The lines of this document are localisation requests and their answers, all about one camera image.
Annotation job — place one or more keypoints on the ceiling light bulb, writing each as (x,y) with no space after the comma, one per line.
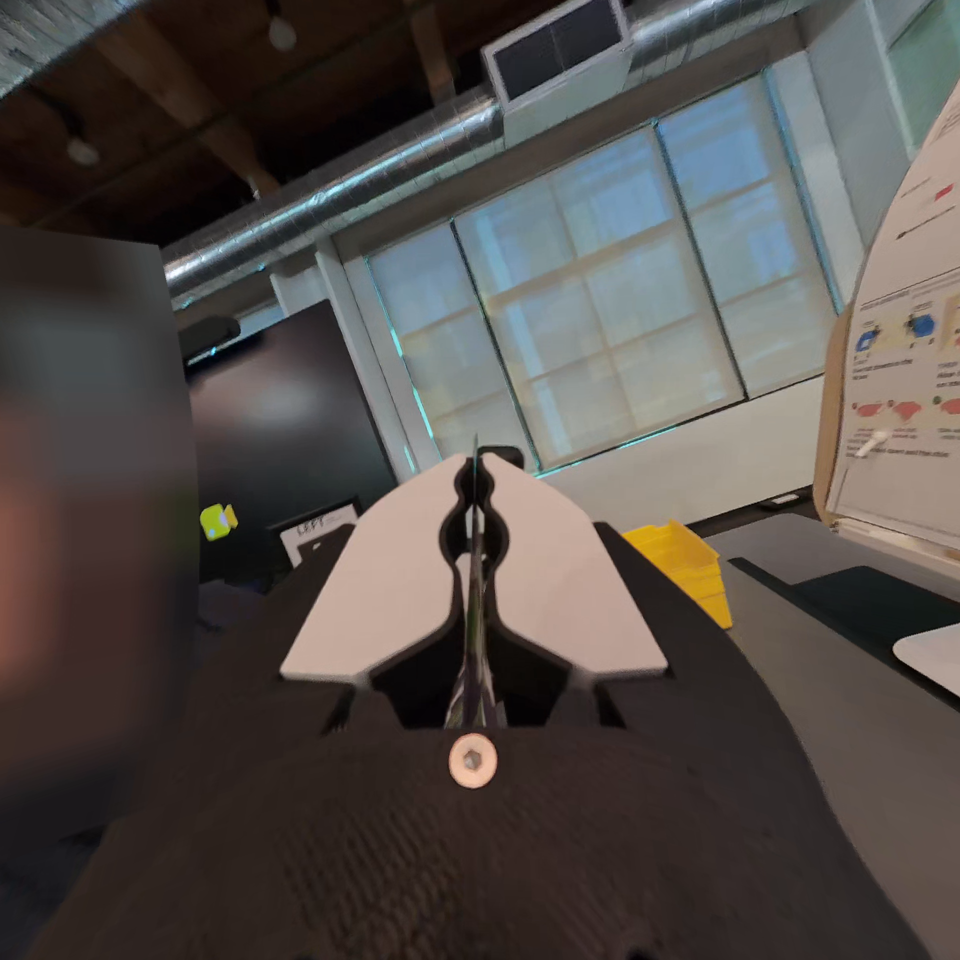
(281,30)
(81,150)

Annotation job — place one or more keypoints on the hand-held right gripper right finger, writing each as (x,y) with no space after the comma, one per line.
(570,592)

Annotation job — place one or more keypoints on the patterned origami paper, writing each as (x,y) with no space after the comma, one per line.
(474,637)

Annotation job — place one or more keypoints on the white air vent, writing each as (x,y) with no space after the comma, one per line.
(555,52)

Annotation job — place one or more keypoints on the yellow-green small object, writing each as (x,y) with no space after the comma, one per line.
(217,523)

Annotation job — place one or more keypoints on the silver air duct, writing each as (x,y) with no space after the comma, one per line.
(337,202)
(45,37)

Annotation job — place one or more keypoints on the yellow plastic bin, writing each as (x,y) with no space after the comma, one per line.
(690,570)

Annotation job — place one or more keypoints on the small black floor device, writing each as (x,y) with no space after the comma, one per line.
(784,500)

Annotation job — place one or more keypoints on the printed instruction sheet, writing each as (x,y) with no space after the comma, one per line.
(915,300)

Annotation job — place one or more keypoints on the framed marker sign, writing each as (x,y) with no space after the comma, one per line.
(315,532)

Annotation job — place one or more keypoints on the dark flat pad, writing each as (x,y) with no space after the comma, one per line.
(847,600)

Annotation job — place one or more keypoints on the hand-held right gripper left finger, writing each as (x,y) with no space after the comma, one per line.
(375,592)

